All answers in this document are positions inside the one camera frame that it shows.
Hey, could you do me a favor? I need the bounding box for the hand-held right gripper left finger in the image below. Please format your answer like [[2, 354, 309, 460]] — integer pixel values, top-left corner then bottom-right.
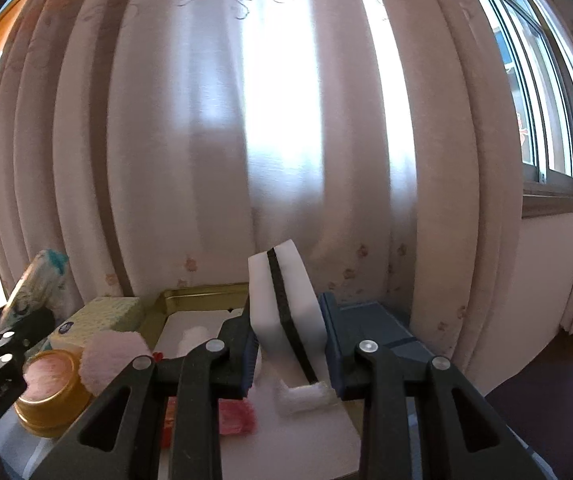
[[31, 297, 261, 480]]

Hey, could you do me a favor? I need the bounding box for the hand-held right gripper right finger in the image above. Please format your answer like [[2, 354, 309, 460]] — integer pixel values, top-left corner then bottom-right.
[[317, 291, 559, 480]]

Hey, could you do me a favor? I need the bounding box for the wet wipes packet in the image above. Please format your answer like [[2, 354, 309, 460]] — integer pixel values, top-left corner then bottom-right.
[[4, 249, 70, 333]]

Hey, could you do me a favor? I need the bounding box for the white sponge with black layer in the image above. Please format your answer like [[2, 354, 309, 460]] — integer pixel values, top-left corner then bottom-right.
[[247, 240, 332, 383]]

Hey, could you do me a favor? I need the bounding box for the gold box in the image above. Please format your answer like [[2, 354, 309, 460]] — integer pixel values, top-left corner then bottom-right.
[[139, 282, 367, 480]]

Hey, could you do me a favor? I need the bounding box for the blue grey box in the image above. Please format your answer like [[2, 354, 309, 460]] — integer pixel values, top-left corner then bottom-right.
[[335, 300, 424, 361]]

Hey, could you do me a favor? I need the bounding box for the white fluffy cloth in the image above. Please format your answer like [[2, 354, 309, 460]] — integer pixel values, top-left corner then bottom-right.
[[274, 380, 339, 417]]

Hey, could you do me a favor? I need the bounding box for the red packet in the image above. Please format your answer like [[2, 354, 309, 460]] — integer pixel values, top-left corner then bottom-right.
[[164, 396, 257, 448]]

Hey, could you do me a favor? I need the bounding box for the yellow round tin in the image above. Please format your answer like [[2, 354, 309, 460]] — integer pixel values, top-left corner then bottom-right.
[[15, 349, 92, 438]]

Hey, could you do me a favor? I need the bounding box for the green tissue packet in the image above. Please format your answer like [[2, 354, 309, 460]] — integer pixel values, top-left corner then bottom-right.
[[48, 296, 146, 352]]

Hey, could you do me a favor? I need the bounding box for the blue checkered cloth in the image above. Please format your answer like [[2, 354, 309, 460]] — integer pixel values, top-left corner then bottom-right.
[[0, 405, 72, 480]]

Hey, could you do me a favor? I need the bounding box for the pink fluffy puff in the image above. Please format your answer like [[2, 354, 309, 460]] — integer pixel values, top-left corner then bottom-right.
[[77, 330, 142, 395]]

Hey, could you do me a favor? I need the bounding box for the floral curtain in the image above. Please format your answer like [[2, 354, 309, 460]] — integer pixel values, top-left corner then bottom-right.
[[0, 0, 527, 391]]

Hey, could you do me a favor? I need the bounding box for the dark purple cushion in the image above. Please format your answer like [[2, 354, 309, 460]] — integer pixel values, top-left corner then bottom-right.
[[483, 360, 573, 480]]

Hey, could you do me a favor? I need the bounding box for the window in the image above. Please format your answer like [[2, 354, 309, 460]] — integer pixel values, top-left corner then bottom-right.
[[466, 0, 573, 218]]

